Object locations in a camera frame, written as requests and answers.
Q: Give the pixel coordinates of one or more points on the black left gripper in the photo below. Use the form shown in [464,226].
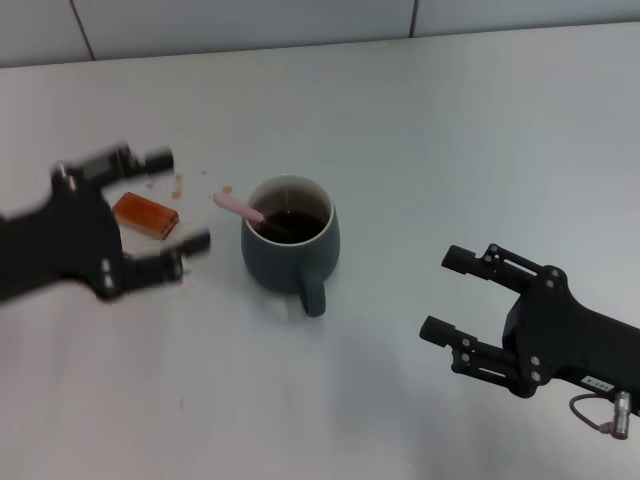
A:
[70,240]

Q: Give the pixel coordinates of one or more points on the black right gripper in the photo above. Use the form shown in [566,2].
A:
[560,335]

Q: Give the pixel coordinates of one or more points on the grey ceramic cup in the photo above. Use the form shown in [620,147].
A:
[280,270]

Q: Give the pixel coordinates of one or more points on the stained orange wooden block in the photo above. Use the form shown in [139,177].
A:
[145,215]

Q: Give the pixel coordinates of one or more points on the dark coffee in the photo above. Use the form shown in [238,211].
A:
[305,225]

